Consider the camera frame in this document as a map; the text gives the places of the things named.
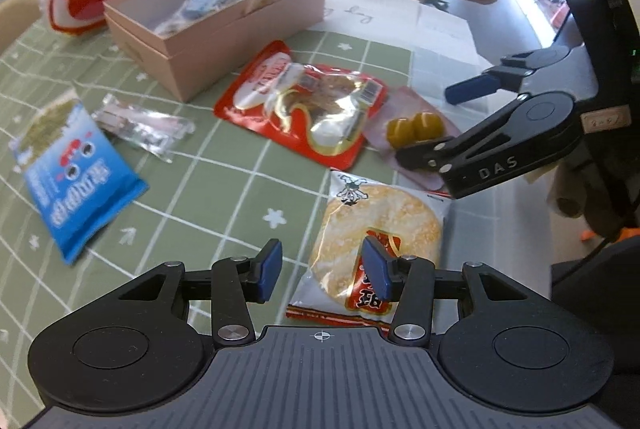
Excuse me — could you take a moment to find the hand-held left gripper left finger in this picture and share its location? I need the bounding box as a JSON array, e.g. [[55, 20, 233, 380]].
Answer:
[[117, 239, 284, 350]]

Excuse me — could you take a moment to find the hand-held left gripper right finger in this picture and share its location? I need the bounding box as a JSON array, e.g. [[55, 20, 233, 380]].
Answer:
[[361, 233, 532, 346]]

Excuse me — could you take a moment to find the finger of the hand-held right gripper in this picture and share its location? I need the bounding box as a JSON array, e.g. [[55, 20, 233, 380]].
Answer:
[[444, 51, 539, 106], [394, 94, 527, 172]]

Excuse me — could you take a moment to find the green plum packet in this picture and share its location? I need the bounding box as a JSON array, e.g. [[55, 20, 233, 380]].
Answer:
[[362, 89, 463, 190]]

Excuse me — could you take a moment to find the round rice cracker packet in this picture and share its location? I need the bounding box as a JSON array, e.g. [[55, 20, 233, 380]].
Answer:
[[286, 169, 452, 330]]

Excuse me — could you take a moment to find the pink cardboard box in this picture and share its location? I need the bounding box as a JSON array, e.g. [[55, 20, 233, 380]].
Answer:
[[102, 0, 327, 103]]

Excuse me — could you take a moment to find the green checked tablecloth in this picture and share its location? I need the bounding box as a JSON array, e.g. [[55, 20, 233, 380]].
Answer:
[[0, 9, 416, 345]]

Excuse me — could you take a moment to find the white paper sheet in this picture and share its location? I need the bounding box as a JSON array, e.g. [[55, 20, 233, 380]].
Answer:
[[310, 0, 493, 74]]

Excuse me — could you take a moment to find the large red snack packet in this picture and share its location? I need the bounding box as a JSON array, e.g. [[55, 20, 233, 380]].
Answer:
[[214, 40, 388, 170]]

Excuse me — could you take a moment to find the clear dark snack packet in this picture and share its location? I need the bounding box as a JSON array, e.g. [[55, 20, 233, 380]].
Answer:
[[91, 94, 196, 162]]

